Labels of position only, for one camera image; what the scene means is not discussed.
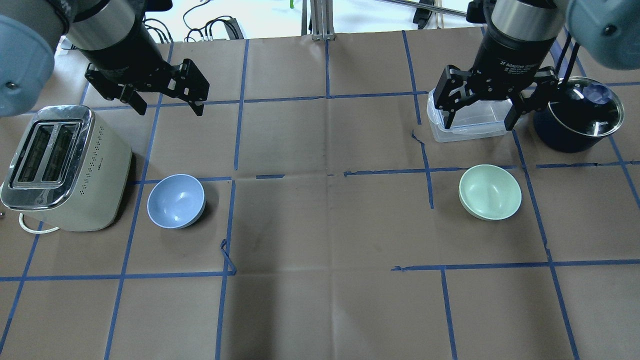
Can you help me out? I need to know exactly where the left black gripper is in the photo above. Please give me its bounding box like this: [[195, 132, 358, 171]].
[[84, 21, 210, 117]]

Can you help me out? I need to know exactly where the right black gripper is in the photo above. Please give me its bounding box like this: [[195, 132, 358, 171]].
[[433, 23, 559, 132]]

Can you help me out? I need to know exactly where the green bowl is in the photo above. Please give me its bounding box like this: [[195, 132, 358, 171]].
[[458, 164, 522, 221]]

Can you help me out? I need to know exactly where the blue bowl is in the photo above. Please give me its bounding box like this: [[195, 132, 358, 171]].
[[147, 174, 206, 229]]

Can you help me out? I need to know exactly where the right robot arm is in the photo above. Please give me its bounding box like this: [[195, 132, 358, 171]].
[[432, 0, 640, 130]]

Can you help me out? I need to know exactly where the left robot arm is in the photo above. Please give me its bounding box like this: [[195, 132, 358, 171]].
[[0, 0, 210, 117]]

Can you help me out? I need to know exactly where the clear plastic food container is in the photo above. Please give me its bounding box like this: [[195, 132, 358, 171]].
[[427, 90, 512, 143]]

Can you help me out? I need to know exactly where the dark blue pot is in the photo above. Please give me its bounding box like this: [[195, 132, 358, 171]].
[[533, 76, 626, 153]]

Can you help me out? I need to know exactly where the cream two-slot toaster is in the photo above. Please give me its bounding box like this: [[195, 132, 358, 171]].
[[1, 105, 133, 231]]

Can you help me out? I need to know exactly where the black cables bundle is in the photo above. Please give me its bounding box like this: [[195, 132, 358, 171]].
[[142, 0, 246, 44]]

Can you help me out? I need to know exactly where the white toaster power cord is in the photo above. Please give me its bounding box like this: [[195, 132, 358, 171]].
[[18, 212, 61, 235]]

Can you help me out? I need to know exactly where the aluminium frame post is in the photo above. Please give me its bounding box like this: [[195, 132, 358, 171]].
[[301, 0, 336, 41]]

